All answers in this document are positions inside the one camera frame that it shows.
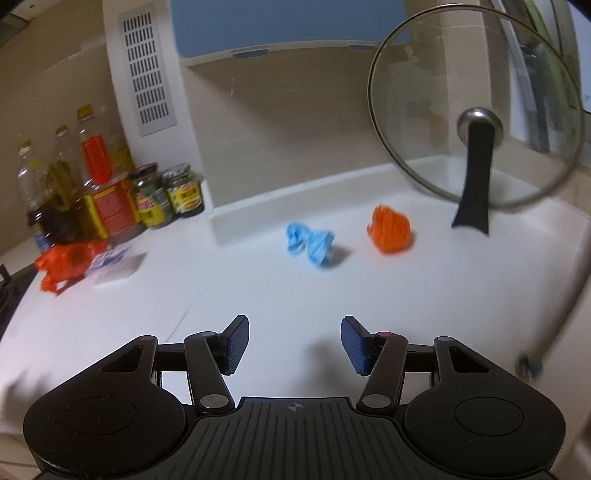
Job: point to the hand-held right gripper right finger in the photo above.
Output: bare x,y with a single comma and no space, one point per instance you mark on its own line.
353,344

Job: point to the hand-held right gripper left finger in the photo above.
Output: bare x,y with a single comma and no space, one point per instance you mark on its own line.
238,341

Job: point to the blue glove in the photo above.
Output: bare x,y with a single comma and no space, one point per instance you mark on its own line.
314,247

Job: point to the orange mesh net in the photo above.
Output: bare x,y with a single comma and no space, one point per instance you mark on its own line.
390,230

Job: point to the orange plastic bag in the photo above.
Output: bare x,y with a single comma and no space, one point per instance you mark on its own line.
60,265

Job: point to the small pickle jar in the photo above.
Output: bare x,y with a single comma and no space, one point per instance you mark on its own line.
184,196

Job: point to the large pickle jar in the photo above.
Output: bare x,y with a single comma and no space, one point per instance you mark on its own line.
150,203

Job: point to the oil bottle red yellow label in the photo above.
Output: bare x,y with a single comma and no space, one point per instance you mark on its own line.
111,207

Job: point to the black glass gas hob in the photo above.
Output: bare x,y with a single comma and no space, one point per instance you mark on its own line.
9,300

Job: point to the small dark sauce bottle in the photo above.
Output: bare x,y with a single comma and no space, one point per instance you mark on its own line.
64,184

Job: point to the window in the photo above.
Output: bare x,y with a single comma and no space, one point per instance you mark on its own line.
582,60

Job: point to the grey wall vent grille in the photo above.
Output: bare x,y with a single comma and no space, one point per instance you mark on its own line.
147,69

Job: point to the blue white wall appliance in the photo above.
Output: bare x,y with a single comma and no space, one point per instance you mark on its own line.
277,23

